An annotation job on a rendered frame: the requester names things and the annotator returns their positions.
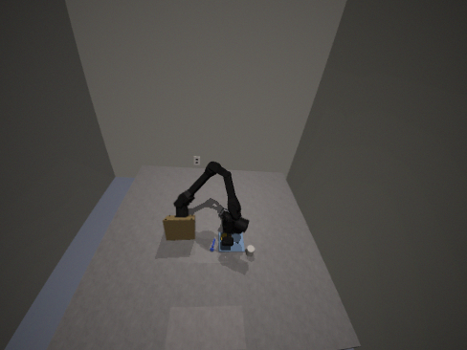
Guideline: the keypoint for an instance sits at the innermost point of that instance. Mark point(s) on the dark grey dish rack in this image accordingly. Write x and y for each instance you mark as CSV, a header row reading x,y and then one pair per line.
x,y
221,211

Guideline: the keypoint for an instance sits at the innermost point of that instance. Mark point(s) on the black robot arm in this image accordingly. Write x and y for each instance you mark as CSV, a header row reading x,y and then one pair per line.
x,y
232,216

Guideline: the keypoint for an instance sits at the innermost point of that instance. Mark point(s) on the grey cylinder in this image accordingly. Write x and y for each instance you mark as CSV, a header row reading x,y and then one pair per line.
x,y
250,250

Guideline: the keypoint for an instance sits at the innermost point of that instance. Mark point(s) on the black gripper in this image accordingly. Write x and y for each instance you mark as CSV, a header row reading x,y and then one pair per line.
x,y
227,240

